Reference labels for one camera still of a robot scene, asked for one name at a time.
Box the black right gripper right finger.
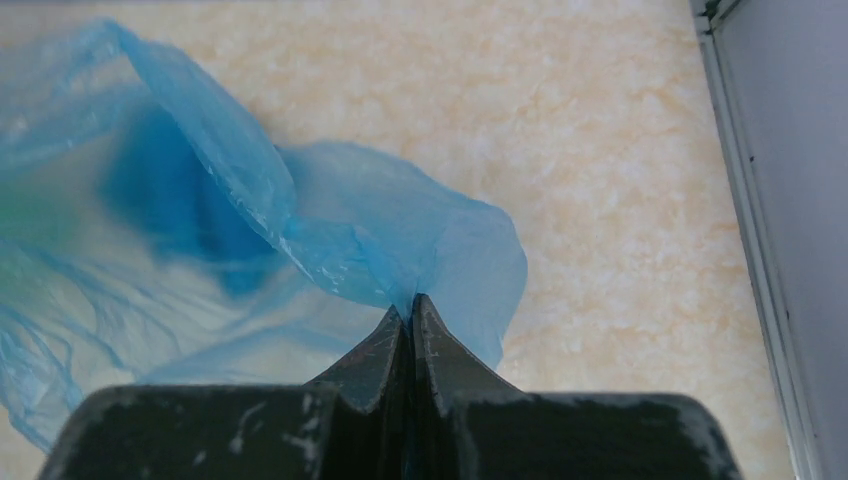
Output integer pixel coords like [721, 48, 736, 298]
[410, 294, 741, 479]

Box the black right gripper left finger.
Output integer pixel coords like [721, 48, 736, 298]
[39, 309, 408, 479]

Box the light blue translucent plastic bag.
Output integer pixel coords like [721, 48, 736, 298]
[1, 20, 528, 450]

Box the right aluminium frame post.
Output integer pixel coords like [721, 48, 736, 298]
[689, 0, 825, 479]

